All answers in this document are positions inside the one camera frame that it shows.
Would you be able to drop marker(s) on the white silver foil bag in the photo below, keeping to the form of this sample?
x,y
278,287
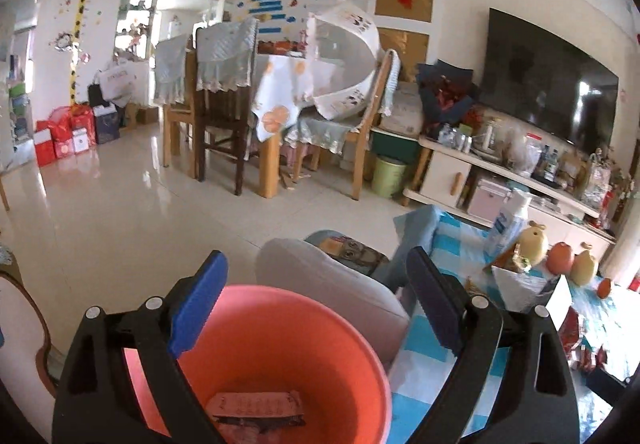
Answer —
x,y
524,292

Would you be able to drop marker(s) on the dining table with white cloth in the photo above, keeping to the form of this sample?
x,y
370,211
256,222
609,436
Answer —
x,y
283,87

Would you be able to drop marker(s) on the blue checkered tablecloth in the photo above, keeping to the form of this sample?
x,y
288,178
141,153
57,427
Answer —
x,y
517,379

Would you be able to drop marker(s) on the pink plastic trash bucket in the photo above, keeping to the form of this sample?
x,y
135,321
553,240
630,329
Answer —
x,y
259,339

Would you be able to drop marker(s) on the white mesh food cover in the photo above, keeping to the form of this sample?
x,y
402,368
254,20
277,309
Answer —
x,y
343,49

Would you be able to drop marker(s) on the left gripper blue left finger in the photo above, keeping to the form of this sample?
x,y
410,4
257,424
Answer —
x,y
192,300

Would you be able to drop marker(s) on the red gift bags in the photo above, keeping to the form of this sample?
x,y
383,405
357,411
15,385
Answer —
x,y
67,132

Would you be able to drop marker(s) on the red snack packet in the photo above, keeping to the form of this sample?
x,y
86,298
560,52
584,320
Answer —
x,y
270,409

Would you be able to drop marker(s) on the dark wooden chair with cover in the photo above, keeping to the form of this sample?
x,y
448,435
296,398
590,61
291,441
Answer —
x,y
225,66

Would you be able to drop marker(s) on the small orange tangerine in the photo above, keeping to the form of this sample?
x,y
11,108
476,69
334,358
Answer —
x,y
604,288

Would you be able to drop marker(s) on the left yellow pear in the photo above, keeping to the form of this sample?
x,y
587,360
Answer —
x,y
533,243

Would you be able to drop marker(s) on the black flat screen television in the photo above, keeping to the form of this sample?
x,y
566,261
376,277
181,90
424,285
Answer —
x,y
541,79

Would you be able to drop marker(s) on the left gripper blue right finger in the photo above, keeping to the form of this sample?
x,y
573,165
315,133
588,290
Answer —
x,y
441,297

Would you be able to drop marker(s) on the green waste bin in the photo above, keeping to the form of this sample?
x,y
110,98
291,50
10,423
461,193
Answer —
x,y
388,176

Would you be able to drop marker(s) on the pink storage box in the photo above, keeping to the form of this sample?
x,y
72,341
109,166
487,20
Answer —
x,y
487,198

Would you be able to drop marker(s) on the red apple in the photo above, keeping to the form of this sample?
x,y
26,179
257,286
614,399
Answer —
x,y
560,258

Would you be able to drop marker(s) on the wooden dining chair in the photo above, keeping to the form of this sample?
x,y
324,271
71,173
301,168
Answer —
x,y
321,134

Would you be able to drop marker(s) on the right yellow pear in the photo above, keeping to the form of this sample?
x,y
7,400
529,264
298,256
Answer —
x,y
584,267

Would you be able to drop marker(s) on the white milk bottle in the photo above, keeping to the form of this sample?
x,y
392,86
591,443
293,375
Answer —
x,y
510,221

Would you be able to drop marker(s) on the yellow pear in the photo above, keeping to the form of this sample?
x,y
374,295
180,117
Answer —
x,y
584,267
533,243

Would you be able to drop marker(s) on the blue folded towel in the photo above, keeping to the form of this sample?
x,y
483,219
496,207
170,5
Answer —
x,y
414,229

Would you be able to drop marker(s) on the white tv cabinet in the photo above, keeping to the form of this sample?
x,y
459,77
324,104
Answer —
x,y
471,188

